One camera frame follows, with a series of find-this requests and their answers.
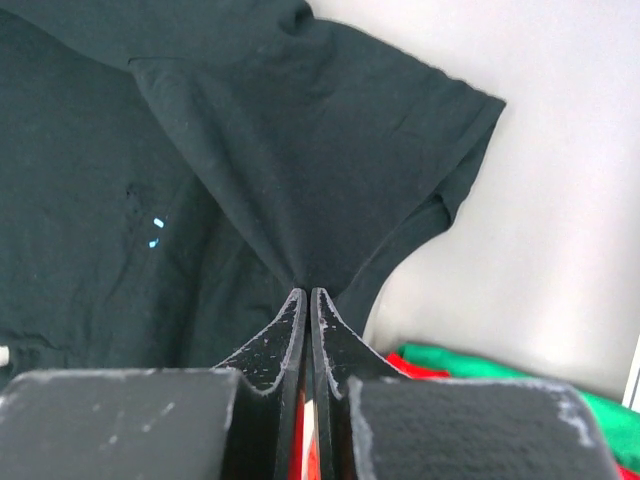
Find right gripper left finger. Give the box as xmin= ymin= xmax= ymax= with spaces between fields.
xmin=1 ymin=289 xmax=307 ymax=479

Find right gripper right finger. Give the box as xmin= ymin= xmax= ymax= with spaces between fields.
xmin=310 ymin=288 xmax=619 ymax=479

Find black t shirt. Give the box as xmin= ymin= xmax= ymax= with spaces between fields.
xmin=1 ymin=1 xmax=505 ymax=382

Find red folded t shirt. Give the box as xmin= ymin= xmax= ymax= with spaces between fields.
xmin=294 ymin=344 xmax=639 ymax=479

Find green folded t shirt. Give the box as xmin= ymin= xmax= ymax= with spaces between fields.
xmin=399 ymin=342 xmax=640 ymax=471

